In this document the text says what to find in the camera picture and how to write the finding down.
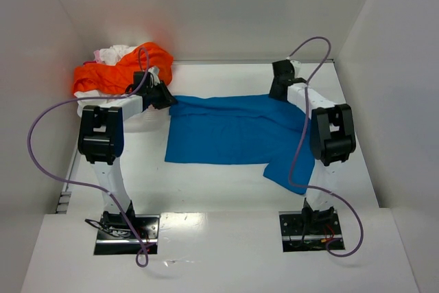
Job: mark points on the white t shirt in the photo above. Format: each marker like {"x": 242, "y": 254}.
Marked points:
{"x": 111, "y": 56}

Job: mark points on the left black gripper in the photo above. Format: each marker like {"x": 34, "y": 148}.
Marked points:
{"x": 164, "y": 95}

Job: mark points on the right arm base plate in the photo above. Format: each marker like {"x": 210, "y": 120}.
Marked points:
{"x": 296, "y": 236}

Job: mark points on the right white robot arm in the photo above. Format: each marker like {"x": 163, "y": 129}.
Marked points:
{"x": 330, "y": 130}

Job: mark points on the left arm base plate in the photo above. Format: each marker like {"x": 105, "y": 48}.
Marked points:
{"x": 121, "y": 241}

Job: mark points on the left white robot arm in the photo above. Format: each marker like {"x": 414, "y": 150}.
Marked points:
{"x": 101, "y": 141}

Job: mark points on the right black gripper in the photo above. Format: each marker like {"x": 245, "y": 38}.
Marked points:
{"x": 278, "y": 90}

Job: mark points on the orange t shirt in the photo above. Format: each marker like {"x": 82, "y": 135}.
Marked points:
{"x": 113, "y": 79}

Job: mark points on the blue t shirt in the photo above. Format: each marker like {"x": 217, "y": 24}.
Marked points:
{"x": 242, "y": 130}

